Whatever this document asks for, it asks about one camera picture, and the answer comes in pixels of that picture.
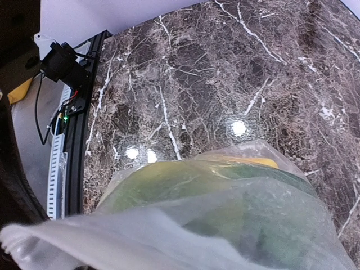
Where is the green yellow pepper toy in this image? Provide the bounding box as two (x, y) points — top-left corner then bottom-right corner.
(102, 160), (246, 245)

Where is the clear polka dot zip bag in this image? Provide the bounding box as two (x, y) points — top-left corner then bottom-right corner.
(1, 139), (356, 269)

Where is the bok choy toy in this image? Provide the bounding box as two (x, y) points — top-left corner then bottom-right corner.
(220, 164), (318, 198)

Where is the black front rail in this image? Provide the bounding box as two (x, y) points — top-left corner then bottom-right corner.
(63, 30), (111, 217)

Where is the white slotted cable duct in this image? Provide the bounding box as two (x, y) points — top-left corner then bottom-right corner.
(47, 85), (71, 220)

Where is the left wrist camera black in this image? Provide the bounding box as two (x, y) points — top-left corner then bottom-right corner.
(40, 42), (88, 89)

